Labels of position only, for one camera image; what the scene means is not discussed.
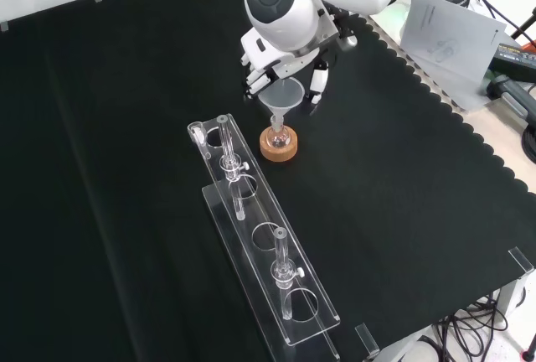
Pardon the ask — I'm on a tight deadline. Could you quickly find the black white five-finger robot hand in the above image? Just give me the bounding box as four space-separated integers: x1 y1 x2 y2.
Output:
240 1 359 106

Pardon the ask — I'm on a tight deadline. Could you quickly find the translucent white plastic funnel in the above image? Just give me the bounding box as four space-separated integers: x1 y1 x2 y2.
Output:
257 77 305 132

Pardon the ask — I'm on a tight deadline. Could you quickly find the clear glass round-bottom flask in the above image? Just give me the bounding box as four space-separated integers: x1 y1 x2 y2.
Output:
270 117 292 150

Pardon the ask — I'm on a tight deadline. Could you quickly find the clear acrylic funnel stand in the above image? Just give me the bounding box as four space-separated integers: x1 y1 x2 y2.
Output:
186 113 342 362

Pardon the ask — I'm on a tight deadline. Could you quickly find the pale printed board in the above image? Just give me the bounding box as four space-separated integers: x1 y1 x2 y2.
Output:
400 0 508 112

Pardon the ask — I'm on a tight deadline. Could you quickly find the black bench cloth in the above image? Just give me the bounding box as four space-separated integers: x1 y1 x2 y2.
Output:
0 0 536 362

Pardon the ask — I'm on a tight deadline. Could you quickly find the grey hand tool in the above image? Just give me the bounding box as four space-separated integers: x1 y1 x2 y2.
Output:
487 75 536 121

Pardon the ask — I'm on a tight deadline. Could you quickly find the black power adapter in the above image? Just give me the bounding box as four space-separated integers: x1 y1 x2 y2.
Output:
488 41 536 83

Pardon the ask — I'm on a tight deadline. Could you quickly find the clear cloth clip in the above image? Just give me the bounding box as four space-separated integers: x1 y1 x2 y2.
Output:
508 247 535 274
354 323 380 357

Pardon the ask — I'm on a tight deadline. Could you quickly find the brown cork ring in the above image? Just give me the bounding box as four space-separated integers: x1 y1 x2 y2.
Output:
259 126 300 164

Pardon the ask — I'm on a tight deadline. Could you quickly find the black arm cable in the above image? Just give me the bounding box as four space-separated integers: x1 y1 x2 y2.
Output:
466 0 536 44

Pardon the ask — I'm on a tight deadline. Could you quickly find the black floor cable bundle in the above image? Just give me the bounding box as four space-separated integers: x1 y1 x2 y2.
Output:
433 290 536 362

